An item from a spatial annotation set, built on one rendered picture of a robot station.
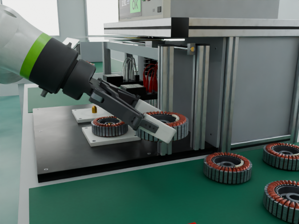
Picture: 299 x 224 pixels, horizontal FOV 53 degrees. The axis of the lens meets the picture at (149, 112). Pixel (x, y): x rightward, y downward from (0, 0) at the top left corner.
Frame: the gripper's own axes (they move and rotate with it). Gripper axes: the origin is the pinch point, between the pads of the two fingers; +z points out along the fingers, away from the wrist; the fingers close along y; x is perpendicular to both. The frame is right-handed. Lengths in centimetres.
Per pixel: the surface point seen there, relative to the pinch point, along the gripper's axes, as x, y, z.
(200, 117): 3.4, -16.6, 13.9
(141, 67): 3, -75, 2
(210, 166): -3.8, -2.9, 16.7
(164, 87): 5.9, -13.2, 0.2
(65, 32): -36, -498, -84
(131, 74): 1, -56, -3
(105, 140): -16.5, -23.0, -4.3
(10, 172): -125, -170, -33
